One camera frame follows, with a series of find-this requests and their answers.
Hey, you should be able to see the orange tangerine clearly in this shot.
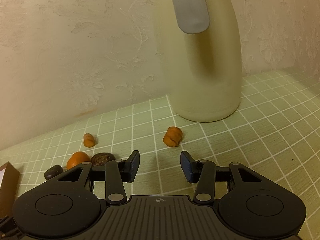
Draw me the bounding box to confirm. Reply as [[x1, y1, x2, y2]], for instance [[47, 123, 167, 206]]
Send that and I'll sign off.
[[66, 152, 91, 170]]

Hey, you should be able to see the dark brown round fruit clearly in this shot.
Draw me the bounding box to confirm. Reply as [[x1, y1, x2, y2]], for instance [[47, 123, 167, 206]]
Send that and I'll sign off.
[[91, 152, 116, 166]]

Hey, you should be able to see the small carrot piece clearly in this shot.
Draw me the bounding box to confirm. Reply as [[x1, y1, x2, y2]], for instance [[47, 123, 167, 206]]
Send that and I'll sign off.
[[83, 133, 95, 148]]

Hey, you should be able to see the brown white cardboard box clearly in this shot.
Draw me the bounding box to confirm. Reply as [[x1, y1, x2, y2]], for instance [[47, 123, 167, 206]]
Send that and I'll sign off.
[[0, 162, 20, 218]]

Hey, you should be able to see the dark purple fruit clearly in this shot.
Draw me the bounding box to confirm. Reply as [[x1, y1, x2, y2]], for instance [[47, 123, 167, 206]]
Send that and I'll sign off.
[[44, 165, 63, 180]]

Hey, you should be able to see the green checkered tablecloth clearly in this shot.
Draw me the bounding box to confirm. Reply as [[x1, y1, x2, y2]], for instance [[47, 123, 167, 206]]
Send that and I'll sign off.
[[1, 68, 319, 239]]

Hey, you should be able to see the cream grey thermos jug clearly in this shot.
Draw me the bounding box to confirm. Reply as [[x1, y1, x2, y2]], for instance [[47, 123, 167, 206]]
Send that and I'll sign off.
[[153, 0, 241, 122]]

